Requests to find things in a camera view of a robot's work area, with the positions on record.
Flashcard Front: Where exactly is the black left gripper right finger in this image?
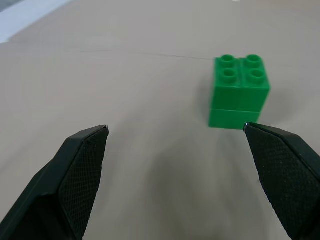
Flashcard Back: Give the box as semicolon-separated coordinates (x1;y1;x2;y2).
243;122;320;240

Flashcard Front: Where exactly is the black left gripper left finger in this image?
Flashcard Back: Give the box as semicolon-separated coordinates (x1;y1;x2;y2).
0;124;110;240

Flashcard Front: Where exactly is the green toy brick cube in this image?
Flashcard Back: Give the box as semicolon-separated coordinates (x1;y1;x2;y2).
208;53;272;130

